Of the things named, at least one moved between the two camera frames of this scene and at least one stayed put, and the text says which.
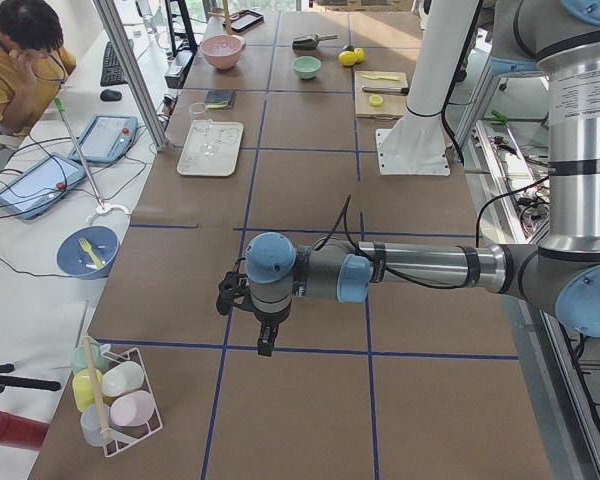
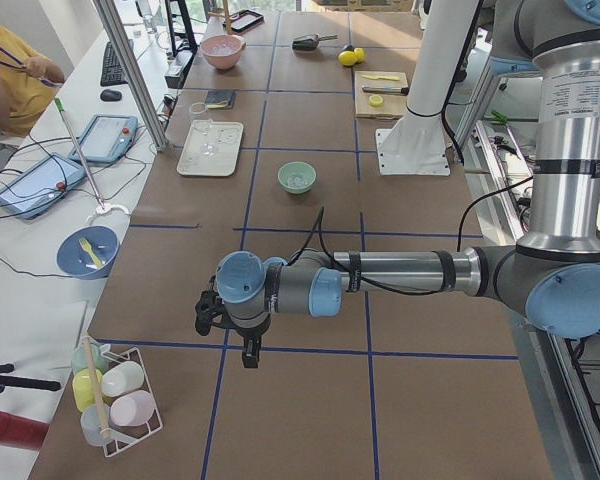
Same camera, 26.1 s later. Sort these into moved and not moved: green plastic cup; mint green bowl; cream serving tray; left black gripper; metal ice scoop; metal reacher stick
Moved: left black gripper; mint green bowl
Not moved: metal ice scoop; green plastic cup; cream serving tray; metal reacher stick
